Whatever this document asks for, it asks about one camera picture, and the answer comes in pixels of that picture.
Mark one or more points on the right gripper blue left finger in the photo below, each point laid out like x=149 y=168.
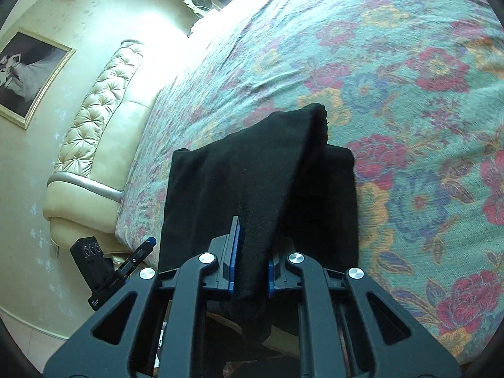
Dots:
x=216 y=267

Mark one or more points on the black pants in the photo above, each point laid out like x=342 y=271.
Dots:
x=284 y=182

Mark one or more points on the framed wall picture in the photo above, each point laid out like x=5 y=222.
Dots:
x=29 y=64

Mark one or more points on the floral bedspread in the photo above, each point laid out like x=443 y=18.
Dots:
x=414 y=88

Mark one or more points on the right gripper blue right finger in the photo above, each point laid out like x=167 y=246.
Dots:
x=298 y=276

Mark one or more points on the white fan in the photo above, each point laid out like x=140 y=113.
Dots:
x=202 y=8

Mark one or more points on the cream tufted leather headboard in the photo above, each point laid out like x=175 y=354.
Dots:
x=88 y=182

